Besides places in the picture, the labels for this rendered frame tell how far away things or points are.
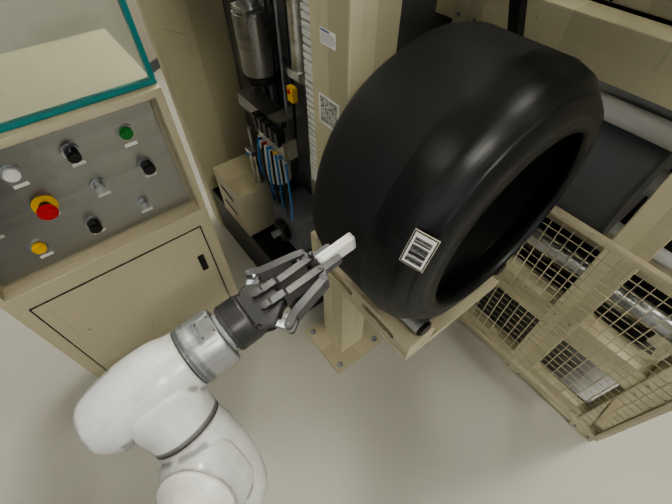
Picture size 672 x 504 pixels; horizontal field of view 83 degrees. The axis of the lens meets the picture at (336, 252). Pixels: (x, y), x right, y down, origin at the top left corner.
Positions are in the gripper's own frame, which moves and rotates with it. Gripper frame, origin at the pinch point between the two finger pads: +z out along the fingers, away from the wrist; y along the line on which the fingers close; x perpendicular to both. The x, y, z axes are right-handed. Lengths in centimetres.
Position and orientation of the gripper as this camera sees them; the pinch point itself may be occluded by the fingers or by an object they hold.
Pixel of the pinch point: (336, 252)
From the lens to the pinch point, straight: 60.0
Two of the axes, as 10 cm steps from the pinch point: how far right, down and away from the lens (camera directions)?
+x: 1.1, 5.5, 8.3
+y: -6.1, -6.2, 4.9
